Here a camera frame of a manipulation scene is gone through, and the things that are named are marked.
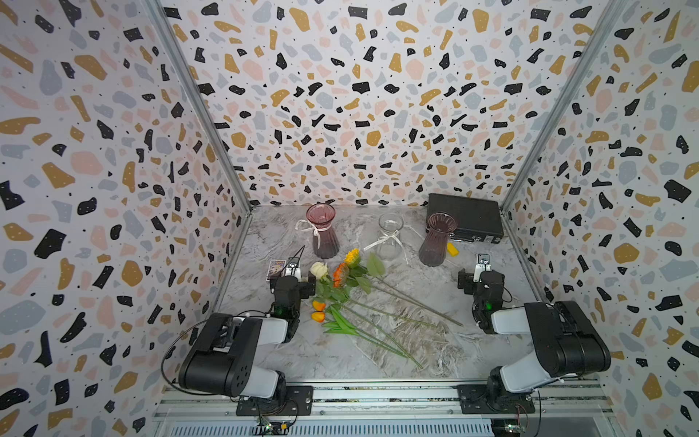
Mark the aluminium front rail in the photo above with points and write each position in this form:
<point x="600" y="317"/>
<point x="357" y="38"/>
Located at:
<point x="399" y="408"/>

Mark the purple glass vase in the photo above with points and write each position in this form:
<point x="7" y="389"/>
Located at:
<point x="440" y="228"/>

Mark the clear glass vase with ribbon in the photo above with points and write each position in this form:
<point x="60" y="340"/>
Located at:
<point x="389" y="246"/>

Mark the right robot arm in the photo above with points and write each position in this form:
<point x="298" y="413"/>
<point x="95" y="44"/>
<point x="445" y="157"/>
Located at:
<point x="565" y="343"/>

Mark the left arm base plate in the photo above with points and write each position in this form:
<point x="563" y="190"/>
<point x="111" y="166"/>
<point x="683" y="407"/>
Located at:
<point x="294" y="400"/>

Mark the black case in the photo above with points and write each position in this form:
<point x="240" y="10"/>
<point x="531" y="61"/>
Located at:
<point x="477" y="220"/>

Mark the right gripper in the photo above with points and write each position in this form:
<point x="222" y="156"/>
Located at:
<point x="468" y="279"/>

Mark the white rose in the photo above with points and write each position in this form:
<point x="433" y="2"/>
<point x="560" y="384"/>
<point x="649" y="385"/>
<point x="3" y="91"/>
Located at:
<point x="330" y="286"/>

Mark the playing card box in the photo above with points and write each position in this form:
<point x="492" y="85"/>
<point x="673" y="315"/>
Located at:
<point x="275" y="268"/>

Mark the small yellow block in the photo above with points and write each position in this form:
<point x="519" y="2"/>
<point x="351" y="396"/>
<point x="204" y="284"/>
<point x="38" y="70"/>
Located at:
<point x="452" y="250"/>

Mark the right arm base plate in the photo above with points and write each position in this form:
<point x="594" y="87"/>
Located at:
<point x="492" y="399"/>

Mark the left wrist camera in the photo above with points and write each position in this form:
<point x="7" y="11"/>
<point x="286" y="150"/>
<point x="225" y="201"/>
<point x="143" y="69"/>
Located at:
<point x="292" y="268"/>

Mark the red glass vase with ribbon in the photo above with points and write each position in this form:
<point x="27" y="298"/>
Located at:
<point x="319" y="221"/>

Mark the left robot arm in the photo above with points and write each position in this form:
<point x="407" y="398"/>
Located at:
<point x="221" y="361"/>

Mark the orange gerbera flower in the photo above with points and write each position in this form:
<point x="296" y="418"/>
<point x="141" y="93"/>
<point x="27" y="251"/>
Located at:
<point x="394" y="308"/>

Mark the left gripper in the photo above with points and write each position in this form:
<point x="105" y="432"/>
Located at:
<point x="305" y="288"/>

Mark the orange tulip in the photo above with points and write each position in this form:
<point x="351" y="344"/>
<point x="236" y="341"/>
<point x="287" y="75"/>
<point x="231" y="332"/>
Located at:
<point x="364" y="323"/>
<point x="333" y="322"/>

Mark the yellow sunflower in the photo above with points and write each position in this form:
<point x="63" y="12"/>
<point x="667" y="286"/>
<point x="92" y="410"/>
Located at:
<point x="377" y="273"/>

